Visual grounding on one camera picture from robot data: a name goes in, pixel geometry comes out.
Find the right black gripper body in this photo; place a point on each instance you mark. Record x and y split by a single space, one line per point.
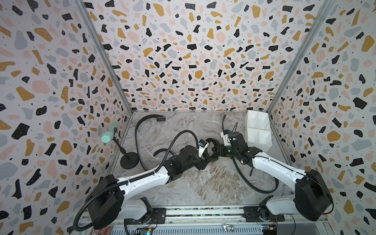
229 151

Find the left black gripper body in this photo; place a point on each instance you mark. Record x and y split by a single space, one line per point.
201 163

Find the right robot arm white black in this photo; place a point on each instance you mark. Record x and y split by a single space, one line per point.
310 195

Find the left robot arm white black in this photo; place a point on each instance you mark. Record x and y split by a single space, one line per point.
104 203

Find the white storage roll organizer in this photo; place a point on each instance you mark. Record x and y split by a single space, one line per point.
257 130

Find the green microphone on black stand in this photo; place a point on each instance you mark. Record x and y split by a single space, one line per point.
128 160

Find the pink printed card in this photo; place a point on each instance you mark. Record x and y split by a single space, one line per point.
103 231

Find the aluminium mounting rail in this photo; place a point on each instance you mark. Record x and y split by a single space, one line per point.
201 215

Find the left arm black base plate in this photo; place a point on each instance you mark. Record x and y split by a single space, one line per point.
153 216

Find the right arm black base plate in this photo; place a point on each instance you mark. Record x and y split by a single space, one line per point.
257 214

